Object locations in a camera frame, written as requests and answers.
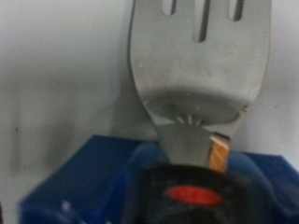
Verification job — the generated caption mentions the metal spatula with blue grip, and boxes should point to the metal spatula with blue grip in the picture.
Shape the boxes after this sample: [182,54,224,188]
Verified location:
[18,0,299,224]

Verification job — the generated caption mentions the silver toaster oven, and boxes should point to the silver toaster oven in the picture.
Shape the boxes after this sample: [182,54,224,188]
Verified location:
[0,0,299,224]

